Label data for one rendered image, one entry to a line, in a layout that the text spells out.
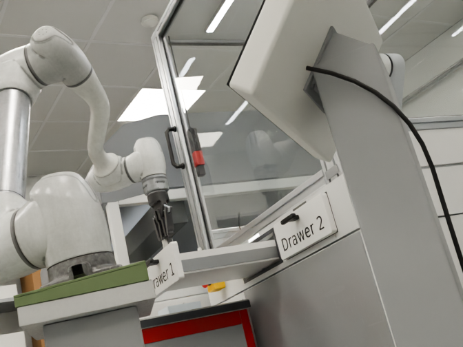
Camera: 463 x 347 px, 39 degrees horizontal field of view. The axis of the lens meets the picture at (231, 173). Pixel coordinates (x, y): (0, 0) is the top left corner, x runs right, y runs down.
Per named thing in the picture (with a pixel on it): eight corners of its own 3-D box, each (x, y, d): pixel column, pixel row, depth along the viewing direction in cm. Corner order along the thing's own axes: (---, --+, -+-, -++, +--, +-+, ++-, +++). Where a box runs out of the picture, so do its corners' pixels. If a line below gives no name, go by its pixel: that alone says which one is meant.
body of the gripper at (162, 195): (142, 198, 230) (147, 223, 227) (151, 189, 223) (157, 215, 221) (162, 197, 234) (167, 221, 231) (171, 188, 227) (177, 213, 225)
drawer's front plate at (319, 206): (332, 232, 168) (320, 192, 171) (282, 260, 192) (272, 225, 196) (337, 231, 169) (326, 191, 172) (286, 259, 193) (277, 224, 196)
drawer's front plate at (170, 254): (179, 279, 180) (171, 241, 184) (149, 299, 205) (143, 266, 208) (184, 277, 181) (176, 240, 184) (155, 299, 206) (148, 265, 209)
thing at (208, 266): (182, 274, 183) (177, 253, 185) (156, 293, 205) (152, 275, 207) (301, 255, 201) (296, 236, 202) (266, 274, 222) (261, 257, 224)
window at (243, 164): (326, 168, 174) (242, -114, 202) (211, 253, 246) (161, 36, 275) (328, 168, 174) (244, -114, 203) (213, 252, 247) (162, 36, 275)
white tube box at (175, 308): (169, 317, 212) (167, 306, 213) (159, 322, 219) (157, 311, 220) (202, 312, 219) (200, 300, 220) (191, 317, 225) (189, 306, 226)
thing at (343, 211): (358, 227, 160) (342, 173, 165) (211, 307, 247) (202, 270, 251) (603, 191, 203) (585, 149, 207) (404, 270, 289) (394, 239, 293)
